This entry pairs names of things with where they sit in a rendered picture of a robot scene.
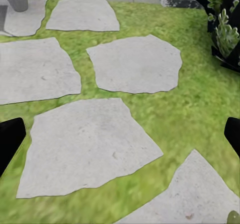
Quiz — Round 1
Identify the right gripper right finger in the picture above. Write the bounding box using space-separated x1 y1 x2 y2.
224 117 240 157

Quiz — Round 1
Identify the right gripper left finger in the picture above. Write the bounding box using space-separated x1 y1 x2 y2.
0 117 26 177

